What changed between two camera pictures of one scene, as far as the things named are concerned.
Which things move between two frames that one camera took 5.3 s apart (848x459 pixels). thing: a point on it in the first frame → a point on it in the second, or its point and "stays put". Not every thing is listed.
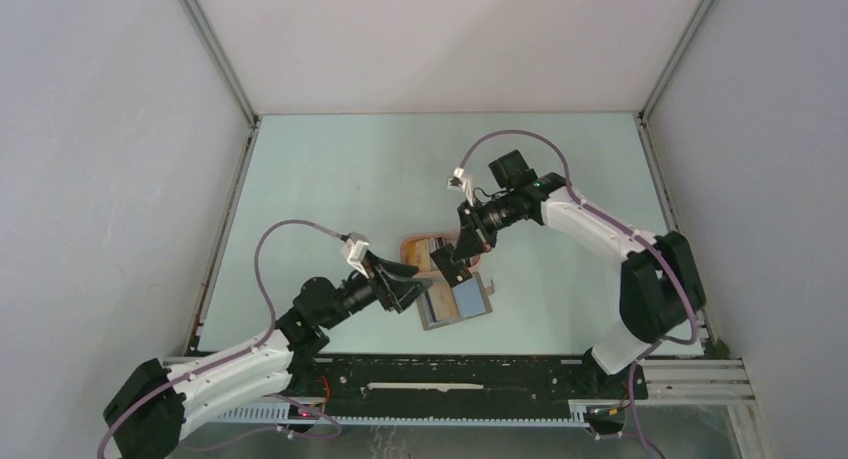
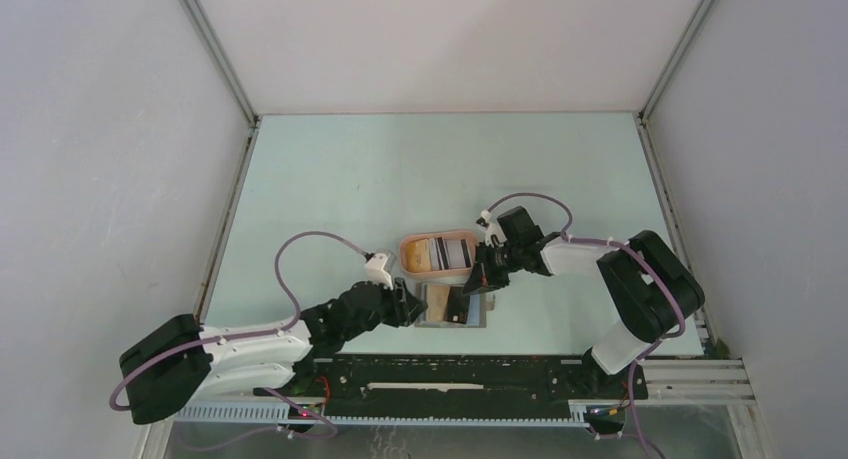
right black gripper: (471, 243) → (482, 277)
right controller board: (605, 415) stays put
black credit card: (452, 271) → (457, 305)
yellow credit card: (418, 253) stays put
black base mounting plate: (453, 383) stays put
